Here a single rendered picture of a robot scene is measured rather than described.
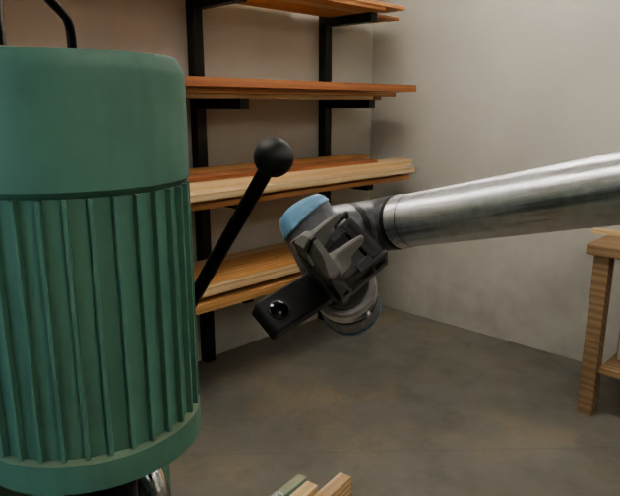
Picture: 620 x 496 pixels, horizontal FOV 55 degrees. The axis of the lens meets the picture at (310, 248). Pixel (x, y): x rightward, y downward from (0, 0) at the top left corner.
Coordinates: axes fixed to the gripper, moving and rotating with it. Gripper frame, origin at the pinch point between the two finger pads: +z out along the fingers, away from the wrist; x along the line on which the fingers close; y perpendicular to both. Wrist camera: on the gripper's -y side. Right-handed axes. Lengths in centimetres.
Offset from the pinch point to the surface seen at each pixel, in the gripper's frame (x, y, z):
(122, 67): -8.5, -3.7, 26.5
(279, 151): -3.9, 2.4, 12.7
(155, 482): 4.6, -30.0, -12.7
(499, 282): -10, 109, -326
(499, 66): -97, 186, -263
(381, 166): -107, 99, -285
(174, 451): 8.6, -19.7, 9.9
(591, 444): 75, 58, -239
